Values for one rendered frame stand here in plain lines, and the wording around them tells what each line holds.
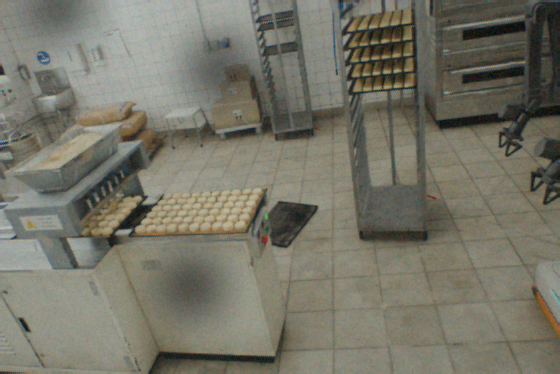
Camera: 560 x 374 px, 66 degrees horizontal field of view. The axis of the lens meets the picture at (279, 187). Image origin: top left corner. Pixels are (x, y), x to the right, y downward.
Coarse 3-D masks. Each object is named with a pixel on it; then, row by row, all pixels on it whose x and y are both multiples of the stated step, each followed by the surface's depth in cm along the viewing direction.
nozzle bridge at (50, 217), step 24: (120, 144) 246; (96, 168) 218; (144, 168) 249; (72, 192) 196; (144, 192) 263; (24, 216) 192; (48, 216) 189; (72, 216) 189; (48, 240) 196; (72, 264) 202
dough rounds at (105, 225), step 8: (112, 200) 244; (120, 200) 242; (128, 200) 240; (136, 200) 239; (104, 208) 238; (112, 208) 237; (120, 208) 235; (128, 208) 231; (104, 216) 228; (112, 216) 226; (120, 216) 224; (88, 224) 223; (96, 224) 221; (104, 224) 219; (112, 224) 218; (88, 232) 215; (96, 232) 214; (104, 232) 212; (112, 232) 215
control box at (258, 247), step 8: (264, 208) 222; (264, 216) 218; (256, 224) 210; (264, 224) 217; (256, 232) 204; (264, 232) 216; (256, 240) 204; (264, 240) 215; (256, 248) 206; (256, 256) 208
